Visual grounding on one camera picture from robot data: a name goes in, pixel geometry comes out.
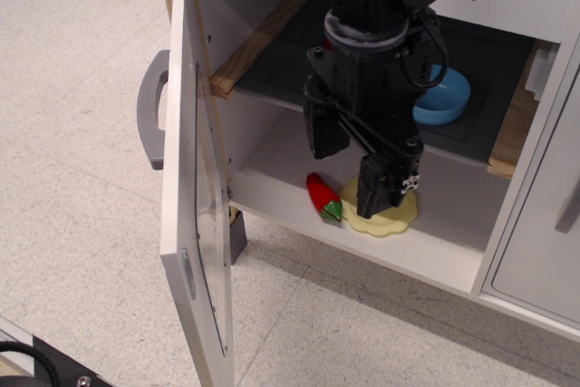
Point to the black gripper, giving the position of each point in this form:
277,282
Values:
363,88

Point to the white oven door with window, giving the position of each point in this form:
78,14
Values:
195,235

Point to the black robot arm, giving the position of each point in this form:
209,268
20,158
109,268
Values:
385,17

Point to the dark grey oven tray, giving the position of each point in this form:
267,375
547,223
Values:
491,60

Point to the red toy chili pepper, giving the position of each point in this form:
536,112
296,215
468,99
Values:
325,200

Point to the yellow toy flat food piece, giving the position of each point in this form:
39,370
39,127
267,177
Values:
388,222

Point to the blue plastic bowl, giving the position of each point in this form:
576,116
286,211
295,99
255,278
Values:
444,103

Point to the grey cabinet leg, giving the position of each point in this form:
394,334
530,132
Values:
238,235

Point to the white toy kitchen cabinet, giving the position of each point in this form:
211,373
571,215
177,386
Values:
464,212

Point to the white right cabinet door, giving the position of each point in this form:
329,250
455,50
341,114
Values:
536,266

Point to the right wooden shelf rail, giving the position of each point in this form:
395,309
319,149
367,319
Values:
517,122

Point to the wooden shelf rail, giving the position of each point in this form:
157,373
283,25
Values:
517,122
225,78

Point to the left wooden shelf rail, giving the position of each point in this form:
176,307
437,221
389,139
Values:
225,78

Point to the grey oven door handle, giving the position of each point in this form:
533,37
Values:
152,137

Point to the grey right door handle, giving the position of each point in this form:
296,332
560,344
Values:
569,213

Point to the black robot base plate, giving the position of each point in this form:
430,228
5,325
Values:
51,368

